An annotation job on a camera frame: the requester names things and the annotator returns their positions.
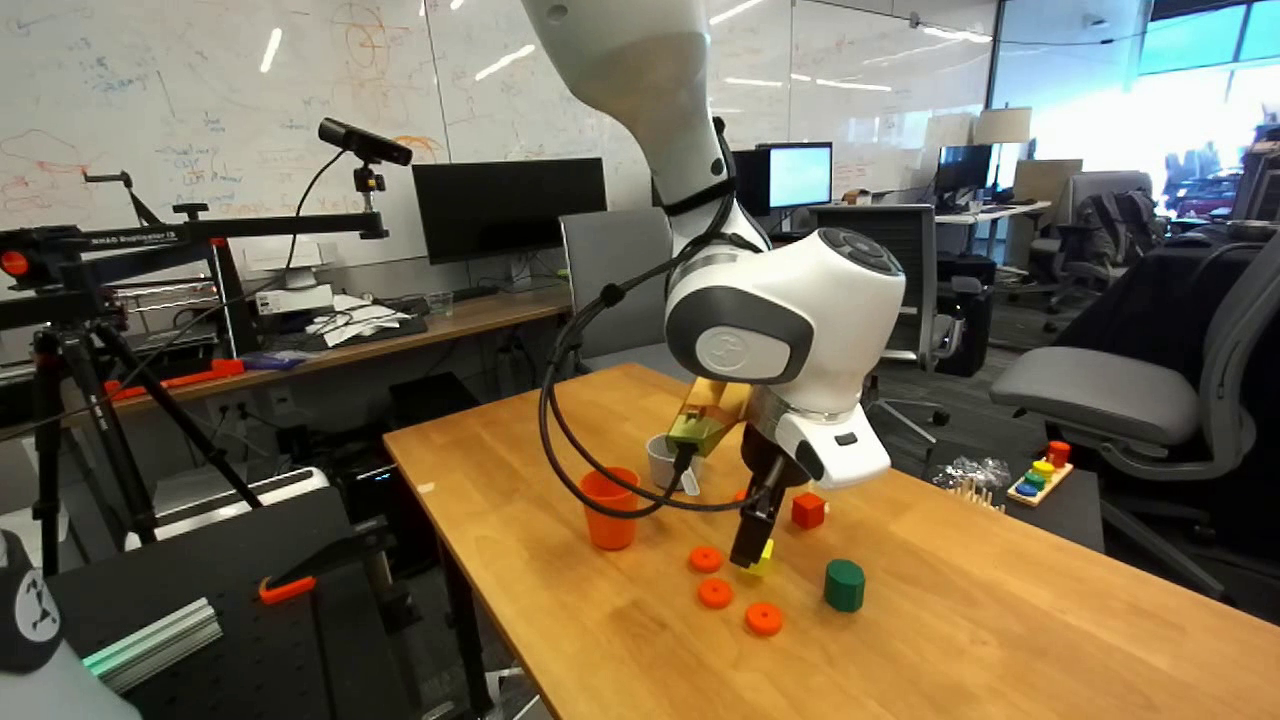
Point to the clear plastic bag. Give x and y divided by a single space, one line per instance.
972 473

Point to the black cap with logo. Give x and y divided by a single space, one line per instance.
27 607

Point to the black cart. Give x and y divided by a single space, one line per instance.
243 664

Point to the orange wooden disc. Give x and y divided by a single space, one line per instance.
765 623
706 561
712 595

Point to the white desk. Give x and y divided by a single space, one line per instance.
994 210

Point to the white lamp shade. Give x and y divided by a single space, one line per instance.
1000 125

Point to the white crumpled papers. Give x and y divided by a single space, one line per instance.
353 323

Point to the red tool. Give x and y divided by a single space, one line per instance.
172 383

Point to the black bag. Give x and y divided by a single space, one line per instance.
967 323

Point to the wide black monitor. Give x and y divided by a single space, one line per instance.
507 214

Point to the silver aluminium bar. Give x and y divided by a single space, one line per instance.
155 641

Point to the black side table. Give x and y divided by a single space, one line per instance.
1066 522

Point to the black boom rail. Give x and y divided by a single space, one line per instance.
202 243

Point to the black computer monitor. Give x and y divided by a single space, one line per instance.
749 180

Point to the lit white monitor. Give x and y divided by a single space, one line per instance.
803 174

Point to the black mesh office chair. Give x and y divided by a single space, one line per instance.
923 287

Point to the green wooden block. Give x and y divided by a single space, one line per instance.
847 589

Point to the silver metal rail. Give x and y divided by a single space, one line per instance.
226 505

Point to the small yellow object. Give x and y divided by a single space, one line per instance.
810 512

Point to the orange plastic cup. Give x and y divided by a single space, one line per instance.
608 530

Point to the long wooden desk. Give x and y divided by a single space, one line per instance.
452 323

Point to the black tripod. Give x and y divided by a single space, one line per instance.
66 346

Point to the black stereo camera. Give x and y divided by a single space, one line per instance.
362 137

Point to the yellow wooden block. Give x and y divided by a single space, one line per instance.
765 566

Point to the grey padded office chair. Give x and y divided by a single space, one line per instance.
1093 392

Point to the small dark monitor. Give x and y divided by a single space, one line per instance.
961 170

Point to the white box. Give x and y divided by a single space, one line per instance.
294 298

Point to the colourful stacking toy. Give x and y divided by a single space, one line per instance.
1043 479

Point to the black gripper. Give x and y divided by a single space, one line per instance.
773 465

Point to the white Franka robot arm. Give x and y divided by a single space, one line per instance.
627 81

